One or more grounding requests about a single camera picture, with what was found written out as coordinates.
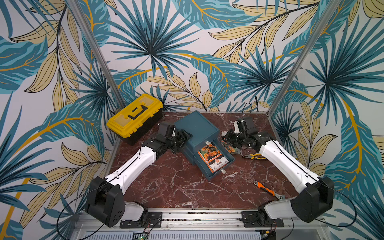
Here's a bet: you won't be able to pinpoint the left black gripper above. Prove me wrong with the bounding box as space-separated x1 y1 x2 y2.
166 128 193 153

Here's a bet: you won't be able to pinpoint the teal top drawer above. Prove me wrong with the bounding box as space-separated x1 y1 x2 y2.
186 132 219 152

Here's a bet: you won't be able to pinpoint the teal drawer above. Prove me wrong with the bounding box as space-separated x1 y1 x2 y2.
193 140 235 180
186 132 219 152

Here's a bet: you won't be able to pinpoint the orange fruit seed bag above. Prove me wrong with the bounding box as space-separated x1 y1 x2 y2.
198 143 230 173

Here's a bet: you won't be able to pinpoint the teal three-drawer cabinet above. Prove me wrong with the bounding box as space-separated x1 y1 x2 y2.
175 111 220 166

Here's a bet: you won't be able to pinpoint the orange flower seed bag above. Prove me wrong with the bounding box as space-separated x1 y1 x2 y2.
221 140 242 155

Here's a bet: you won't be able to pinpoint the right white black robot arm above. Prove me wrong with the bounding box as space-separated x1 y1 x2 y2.
223 130 335 223

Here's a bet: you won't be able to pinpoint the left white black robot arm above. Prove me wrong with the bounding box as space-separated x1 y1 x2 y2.
85 130 192 228

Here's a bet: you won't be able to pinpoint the yellow black toolbox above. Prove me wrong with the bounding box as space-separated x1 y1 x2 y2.
107 94 163 146

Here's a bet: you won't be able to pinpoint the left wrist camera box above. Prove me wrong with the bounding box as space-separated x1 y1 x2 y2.
158 121 175 138

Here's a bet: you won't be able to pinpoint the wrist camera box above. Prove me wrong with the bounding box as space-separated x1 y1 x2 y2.
158 121 175 138
234 117 256 134

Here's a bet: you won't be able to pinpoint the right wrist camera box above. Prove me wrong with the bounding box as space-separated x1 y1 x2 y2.
234 117 256 134

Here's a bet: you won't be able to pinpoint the yellow handled pliers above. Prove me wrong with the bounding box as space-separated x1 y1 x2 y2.
242 153 266 160

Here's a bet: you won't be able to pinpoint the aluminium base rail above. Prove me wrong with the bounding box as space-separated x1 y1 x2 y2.
71 208 332 240

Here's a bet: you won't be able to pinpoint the left aluminium corner post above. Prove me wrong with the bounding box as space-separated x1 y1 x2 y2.
68 0 126 109

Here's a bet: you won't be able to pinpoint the aluminium corner post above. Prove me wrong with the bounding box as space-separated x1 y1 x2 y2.
267 0 341 119
68 0 126 109

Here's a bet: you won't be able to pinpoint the right aluminium corner post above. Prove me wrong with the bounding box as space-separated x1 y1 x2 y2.
267 0 341 119

